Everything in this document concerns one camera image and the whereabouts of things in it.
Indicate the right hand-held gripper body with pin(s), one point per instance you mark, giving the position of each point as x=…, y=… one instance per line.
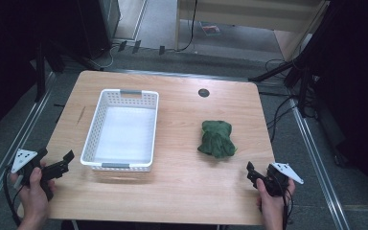
x=278, y=182

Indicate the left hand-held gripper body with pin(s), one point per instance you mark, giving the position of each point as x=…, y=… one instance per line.
x=28, y=162

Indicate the green cloth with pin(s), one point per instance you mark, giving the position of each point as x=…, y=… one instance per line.
x=217, y=139

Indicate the white plastic basket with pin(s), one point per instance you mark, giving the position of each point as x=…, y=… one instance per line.
x=124, y=134

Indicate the person's right hand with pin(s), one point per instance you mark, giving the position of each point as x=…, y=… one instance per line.
x=273, y=206

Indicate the person's left hand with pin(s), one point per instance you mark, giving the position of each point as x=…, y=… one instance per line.
x=33, y=201

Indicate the black metal stand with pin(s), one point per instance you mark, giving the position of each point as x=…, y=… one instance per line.
x=40, y=73

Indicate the black round table grommet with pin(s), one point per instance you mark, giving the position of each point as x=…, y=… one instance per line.
x=203, y=93

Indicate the black tripod stand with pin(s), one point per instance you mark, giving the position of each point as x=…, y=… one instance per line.
x=300, y=73

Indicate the dark cabinet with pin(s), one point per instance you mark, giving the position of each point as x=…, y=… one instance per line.
x=99, y=25

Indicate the red printed paper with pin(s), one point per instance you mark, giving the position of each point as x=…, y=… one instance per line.
x=211, y=29

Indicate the light wooden furniture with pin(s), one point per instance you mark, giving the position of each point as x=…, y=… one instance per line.
x=252, y=14

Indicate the metal floor rail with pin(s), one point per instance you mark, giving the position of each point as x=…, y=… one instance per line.
x=9, y=150
x=319, y=172
x=179, y=74

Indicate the small black floor bracket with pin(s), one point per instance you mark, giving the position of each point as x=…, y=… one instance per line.
x=122, y=46
x=136, y=46
x=161, y=50

